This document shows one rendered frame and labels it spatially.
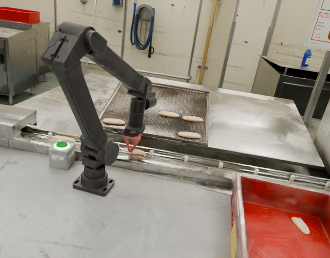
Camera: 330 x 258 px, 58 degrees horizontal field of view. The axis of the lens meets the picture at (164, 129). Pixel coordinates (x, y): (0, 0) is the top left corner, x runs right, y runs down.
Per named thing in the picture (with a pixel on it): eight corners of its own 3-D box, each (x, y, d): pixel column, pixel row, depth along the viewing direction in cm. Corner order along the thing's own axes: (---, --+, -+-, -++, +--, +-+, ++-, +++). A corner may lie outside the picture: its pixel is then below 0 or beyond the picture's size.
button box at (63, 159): (46, 175, 109) (46, 148, 104) (56, 164, 116) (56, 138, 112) (68, 179, 109) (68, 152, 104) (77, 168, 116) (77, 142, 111)
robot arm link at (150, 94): (127, 78, 109) (147, 84, 105) (143, 74, 118) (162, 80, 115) (124, 109, 113) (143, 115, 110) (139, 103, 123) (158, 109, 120)
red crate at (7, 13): (-9, 17, 393) (-10, 6, 388) (5, 16, 426) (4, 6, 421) (28, 23, 394) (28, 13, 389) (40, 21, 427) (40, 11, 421)
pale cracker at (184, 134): (177, 136, 129) (178, 134, 128) (178, 131, 132) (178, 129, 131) (200, 139, 129) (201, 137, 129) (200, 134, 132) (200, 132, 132)
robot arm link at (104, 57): (51, 38, 74) (85, 46, 70) (60, 17, 74) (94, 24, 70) (128, 91, 113) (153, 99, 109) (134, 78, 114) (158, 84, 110)
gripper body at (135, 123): (145, 126, 120) (147, 108, 117) (140, 135, 110) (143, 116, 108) (129, 123, 120) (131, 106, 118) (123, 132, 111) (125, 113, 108)
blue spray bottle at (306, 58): (300, 65, 298) (307, 42, 291) (301, 65, 304) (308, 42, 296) (309, 67, 294) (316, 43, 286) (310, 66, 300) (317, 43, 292)
